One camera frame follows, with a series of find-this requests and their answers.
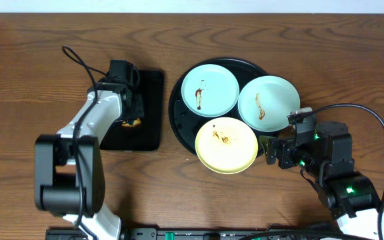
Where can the green and yellow sponge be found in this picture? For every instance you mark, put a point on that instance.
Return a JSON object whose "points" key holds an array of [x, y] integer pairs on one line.
{"points": [[131, 123]]}

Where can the black rectangular tray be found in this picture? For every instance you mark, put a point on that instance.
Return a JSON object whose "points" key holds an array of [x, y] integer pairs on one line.
{"points": [[145, 132]]}

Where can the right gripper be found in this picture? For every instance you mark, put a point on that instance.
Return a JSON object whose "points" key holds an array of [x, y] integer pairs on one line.
{"points": [[287, 144]]}

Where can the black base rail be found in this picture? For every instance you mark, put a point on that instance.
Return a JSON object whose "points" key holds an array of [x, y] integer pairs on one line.
{"points": [[163, 234]]}

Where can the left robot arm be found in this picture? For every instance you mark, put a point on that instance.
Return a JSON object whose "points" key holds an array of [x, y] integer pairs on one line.
{"points": [[69, 177]]}

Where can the yellow plate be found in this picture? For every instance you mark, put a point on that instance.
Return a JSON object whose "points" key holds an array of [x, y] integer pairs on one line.
{"points": [[226, 145]]}

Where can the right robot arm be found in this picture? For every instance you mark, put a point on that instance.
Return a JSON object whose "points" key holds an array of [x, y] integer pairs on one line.
{"points": [[324, 151]]}

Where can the light blue plate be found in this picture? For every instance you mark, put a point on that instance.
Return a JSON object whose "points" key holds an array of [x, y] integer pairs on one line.
{"points": [[210, 90], [266, 102]]}

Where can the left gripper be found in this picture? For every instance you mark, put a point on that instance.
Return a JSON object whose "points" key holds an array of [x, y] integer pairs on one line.
{"points": [[136, 108]]}

